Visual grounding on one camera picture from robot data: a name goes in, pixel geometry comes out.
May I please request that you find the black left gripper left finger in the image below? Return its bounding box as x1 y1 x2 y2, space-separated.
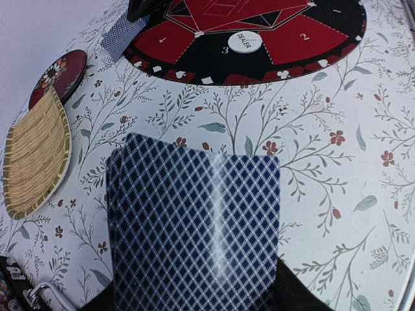
79 284 113 311

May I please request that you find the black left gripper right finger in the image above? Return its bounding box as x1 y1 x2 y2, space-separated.
275 259 332 311

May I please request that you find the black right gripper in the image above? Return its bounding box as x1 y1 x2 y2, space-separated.
127 0 169 22

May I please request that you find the white dealer button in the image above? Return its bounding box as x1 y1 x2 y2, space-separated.
228 30 263 54

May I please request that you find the woven bamboo tray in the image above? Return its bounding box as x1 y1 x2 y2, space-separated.
3 87 71 220

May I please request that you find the round red black poker mat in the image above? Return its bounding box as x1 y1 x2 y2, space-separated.
124 0 367 86

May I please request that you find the black poker set case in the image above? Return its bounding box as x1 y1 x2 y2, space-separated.
1 256 44 310

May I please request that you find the red floral round plate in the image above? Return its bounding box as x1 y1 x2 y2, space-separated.
29 49 87 109

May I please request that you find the chrome case handle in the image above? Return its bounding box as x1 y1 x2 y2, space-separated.
24 281 75 311

